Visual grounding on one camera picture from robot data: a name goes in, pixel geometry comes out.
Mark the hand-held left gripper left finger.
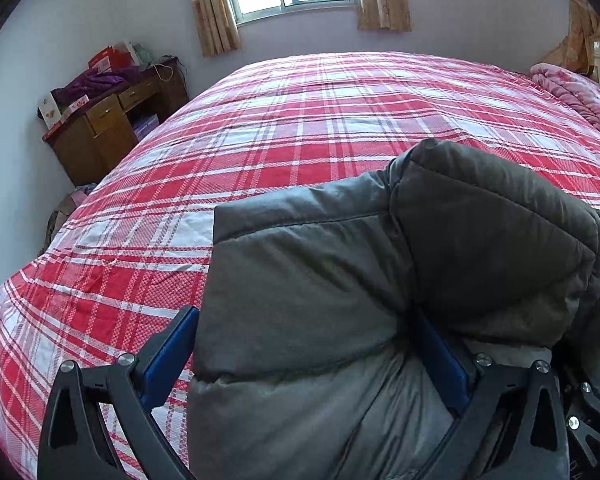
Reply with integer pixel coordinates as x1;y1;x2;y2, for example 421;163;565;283
37;305;201;480

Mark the pink floral blanket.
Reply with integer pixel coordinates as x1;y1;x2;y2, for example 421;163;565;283
530;62;600;141

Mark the purple cloth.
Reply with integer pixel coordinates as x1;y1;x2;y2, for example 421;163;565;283
50;65;146;103

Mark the stack of books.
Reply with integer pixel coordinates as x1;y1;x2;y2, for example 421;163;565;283
132;114;160;142

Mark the red gift box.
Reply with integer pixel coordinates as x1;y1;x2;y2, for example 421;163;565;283
87;46;116;73

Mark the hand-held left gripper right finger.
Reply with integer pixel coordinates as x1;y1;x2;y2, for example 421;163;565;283
415;310;571;480

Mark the wooden desk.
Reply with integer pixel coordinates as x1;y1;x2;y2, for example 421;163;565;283
42;57;190;187

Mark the beige patterned cloth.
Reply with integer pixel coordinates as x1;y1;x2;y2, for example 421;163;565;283
540;0;600;78

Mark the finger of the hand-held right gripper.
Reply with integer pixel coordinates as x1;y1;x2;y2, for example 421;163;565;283
562;382;600;471

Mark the white printed box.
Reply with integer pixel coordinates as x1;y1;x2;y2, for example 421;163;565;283
37;95;63;128

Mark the bed with red plaid sheet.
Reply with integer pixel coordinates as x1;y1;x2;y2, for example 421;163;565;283
0;51;600;480

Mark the grey padded jacket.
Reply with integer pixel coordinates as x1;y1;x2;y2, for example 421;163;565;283
187;137;600;480

